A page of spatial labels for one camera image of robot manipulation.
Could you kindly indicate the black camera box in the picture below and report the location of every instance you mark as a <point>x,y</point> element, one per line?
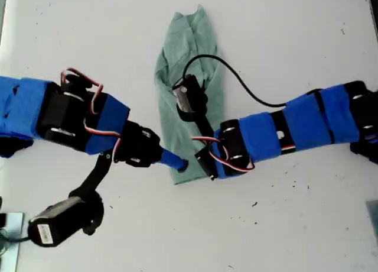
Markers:
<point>192,91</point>
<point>56,221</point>

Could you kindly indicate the green t-shirt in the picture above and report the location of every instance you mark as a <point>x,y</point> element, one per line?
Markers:
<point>180,47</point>

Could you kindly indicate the black camera stalk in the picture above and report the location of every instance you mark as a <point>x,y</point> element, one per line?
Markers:
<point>205,125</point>
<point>94,174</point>

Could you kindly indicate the black clamp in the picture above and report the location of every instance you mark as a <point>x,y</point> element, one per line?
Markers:
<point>2,220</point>

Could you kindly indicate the steel plate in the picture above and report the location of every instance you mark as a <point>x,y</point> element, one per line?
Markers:
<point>11,254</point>

